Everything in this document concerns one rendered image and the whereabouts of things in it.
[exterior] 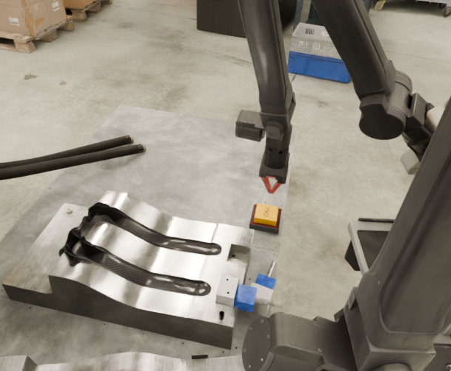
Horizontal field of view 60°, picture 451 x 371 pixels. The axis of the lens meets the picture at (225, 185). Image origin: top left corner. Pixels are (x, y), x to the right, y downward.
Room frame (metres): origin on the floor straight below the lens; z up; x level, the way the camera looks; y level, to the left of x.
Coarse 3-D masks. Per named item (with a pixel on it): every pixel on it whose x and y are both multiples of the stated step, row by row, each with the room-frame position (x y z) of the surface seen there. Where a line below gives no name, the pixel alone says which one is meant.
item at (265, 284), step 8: (272, 264) 0.59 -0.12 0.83; (272, 272) 0.57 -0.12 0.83; (256, 280) 0.53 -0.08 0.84; (264, 280) 0.53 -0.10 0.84; (272, 280) 0.54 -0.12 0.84; (264, 288) 0.51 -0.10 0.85; (272, 288) 0.52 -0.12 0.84; (256, 296) 0.48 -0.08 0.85; (264, 296) 0.49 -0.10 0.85; (256, 304) 0.48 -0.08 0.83; (256, 312) 0.48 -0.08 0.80; (264, 312) 0.47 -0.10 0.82
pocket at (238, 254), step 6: (234, 246) 0.60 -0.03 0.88; (240, 246) 0.59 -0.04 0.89; (234, 252) 0.59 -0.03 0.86; (240, 252) 0.59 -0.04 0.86; (246, 252) 0.58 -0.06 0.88; (228, 258) 0.57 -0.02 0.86; (234, 258) 0.58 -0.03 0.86; (240, 258) 0.58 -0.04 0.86; (246, 258) 0.57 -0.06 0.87; (246, 264) 0.55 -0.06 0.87
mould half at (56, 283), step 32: (64, 224) 0.66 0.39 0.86; (96, 224) 0.59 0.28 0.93; (160, 224) 0.65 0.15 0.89; (192, 224) 0.66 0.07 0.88; (32, 256) 0.55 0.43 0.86; (64, 256) 0.50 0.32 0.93; (128, 256) 0.53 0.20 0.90; (160, 256) 0.55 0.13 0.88; (192, 256) 0.56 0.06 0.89; (224, 256) 0.56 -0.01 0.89; (32, 288) 0.47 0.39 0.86; (64, 288) 0.45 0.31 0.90; (96, 288) 0.44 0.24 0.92; (128, 288) 0.46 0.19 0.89; (128, 320) 0.43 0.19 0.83; (160, 320) 0.41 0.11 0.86; (192, 320) 0.40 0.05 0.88; (224, 320) 0.40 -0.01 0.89
